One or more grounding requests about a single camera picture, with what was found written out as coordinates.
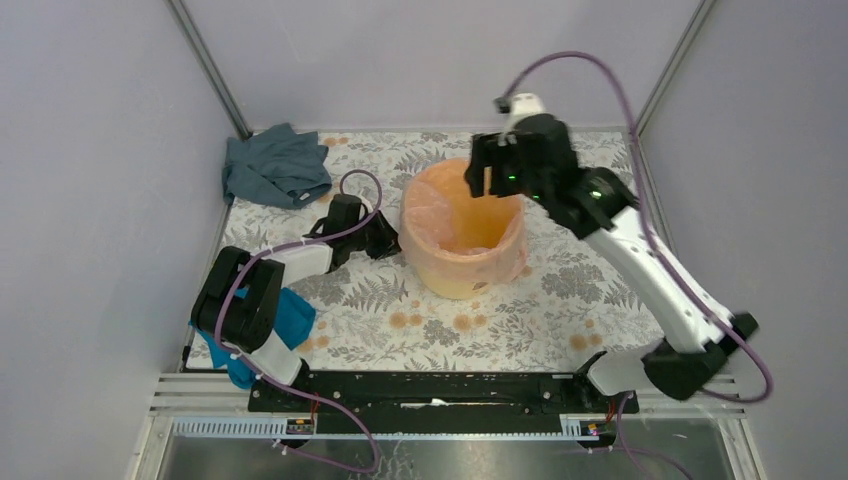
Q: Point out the floral patterned table mat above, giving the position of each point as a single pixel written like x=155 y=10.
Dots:
x=566 y=303

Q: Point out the pink plastic trash bag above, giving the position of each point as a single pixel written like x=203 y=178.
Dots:
x=457 y=258

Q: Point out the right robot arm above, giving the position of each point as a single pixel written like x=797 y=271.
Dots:
x=536 y=159

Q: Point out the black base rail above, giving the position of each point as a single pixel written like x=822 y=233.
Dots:
x=408 y=402

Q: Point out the grey-blue cloth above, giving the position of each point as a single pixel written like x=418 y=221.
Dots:
x=278 y=167

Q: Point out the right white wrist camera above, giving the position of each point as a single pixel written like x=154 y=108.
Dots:
x=517 y=107

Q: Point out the yellow plastic trash bin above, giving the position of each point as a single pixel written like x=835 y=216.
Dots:
x=464 y=245

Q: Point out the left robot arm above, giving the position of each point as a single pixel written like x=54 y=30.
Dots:
x=246 y=311

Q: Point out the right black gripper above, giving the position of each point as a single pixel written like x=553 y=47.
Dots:
x=490 y=150

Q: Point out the bright blue cloth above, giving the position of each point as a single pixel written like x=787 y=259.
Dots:
x=294 y=321

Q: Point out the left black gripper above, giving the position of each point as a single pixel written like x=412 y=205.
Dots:
x=388 y=239

